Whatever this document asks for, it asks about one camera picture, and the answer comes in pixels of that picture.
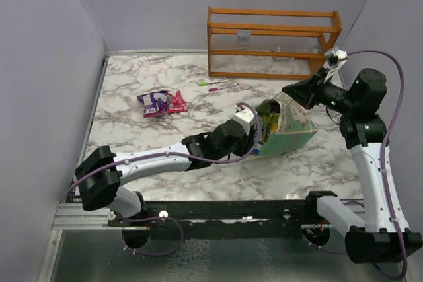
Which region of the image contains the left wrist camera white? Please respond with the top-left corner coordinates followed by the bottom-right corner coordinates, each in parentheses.
top-left (232, 105), bottom-right (255, 134)

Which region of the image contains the orange wooden rack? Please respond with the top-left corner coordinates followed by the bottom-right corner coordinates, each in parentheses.
top-left (207, 7), bottom-right (342, 81)

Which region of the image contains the green yellow snack packet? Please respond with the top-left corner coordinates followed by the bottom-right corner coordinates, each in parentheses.
top-left (262, 112), bottom-right (280, 139)

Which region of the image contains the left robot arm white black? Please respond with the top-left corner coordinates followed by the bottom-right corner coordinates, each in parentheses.
top-left (75, 120), bottom-right (261, 226)

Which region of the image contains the red snack packet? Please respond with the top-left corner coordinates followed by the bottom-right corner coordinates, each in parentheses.
top-left (166, 90), bottom-right (188, 114)

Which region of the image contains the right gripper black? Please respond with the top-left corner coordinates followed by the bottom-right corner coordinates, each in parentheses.
top-left (283, 67), bottom-right (358, 114)

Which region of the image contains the green paper bag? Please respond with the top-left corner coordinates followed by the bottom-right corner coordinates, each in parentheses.
top-left (256, 92), bottom-right (317, 157)

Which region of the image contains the green capped marker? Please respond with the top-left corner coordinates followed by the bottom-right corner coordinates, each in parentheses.
top-left (197, 79), bottom-right (229, 86)

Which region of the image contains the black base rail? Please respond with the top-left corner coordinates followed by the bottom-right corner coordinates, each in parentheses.
top-left (108, 191), bottom-right (336, 240)

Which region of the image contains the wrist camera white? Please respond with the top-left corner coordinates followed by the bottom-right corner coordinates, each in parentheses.
top-left (324, 46), bottom-right (348, 82)
top-left (232, 105), bottom-right (255, 134)

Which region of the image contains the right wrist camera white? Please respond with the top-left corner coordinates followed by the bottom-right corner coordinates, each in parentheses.
top-left (324, 46), bottom-right (348, 82)

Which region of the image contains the purple snack packet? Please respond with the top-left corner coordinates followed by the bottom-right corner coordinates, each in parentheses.
top-left (137, 90), bottom-right (168, 118)

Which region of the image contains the aluminium frame rail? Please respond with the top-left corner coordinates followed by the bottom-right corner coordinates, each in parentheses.
top-left (51, 201), bottom-right (113, 230)

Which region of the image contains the small clear plastic cup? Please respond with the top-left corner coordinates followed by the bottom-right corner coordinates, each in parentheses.
top-left (236, 30), bottom-right (251, 43)

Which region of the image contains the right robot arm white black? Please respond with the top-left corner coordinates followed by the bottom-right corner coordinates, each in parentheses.
top-left (282, 68), bottom-right (422, 264)

